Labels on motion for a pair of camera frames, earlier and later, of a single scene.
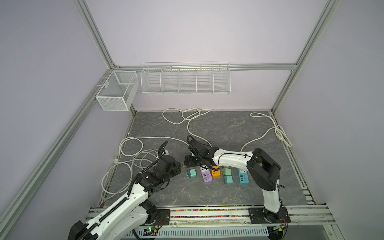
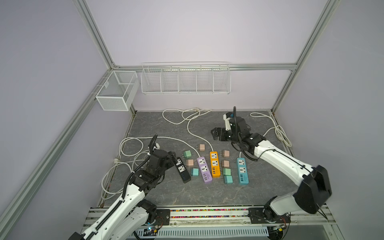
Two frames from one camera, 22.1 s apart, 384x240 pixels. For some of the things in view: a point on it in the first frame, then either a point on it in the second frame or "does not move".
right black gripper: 188,161 -> 222,131
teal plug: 228,179 does not move
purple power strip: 206,173 does not move
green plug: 226,171 does not move
